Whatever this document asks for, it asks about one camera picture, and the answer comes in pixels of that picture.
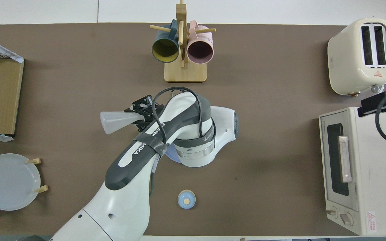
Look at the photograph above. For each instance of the cream two-slot toaster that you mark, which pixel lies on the cream two-slot toaster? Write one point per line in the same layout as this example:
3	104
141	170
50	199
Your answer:
343	60

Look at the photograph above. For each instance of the blue round plate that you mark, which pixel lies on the blue round plate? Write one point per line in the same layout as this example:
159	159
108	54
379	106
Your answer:
172	156

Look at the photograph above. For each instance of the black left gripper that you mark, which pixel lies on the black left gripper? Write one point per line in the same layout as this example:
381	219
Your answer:
154	113

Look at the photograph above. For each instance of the pale grey plate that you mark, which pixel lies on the pale grey plate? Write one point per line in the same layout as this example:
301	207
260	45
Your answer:
8	182

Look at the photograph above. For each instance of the clear squeeze bottle blue cap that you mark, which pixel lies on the clear squeeze bottle blue cap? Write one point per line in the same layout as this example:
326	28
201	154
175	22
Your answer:
116	122

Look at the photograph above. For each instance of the pink mug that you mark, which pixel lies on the pink mug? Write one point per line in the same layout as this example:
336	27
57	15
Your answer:
200	52

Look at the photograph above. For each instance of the white toaster oven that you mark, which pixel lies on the white toaster oven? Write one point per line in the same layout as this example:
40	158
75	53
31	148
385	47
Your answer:
380	174

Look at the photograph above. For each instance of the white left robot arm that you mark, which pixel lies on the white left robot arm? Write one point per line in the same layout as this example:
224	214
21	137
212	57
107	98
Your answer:
129	201

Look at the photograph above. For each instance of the small blue round lid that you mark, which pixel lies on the small blue round lid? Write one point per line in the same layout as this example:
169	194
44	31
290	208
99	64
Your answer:
186	199

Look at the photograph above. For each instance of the brown table mat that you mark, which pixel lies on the brown table mat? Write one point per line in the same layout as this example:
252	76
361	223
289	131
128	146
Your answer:
280	134

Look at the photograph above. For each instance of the wooden mug tree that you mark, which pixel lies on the wooden mug tree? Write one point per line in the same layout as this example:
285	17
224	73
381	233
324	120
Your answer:
186	73

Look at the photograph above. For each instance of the teal mug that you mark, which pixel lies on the teal mug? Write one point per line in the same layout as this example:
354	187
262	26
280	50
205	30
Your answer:
165	50

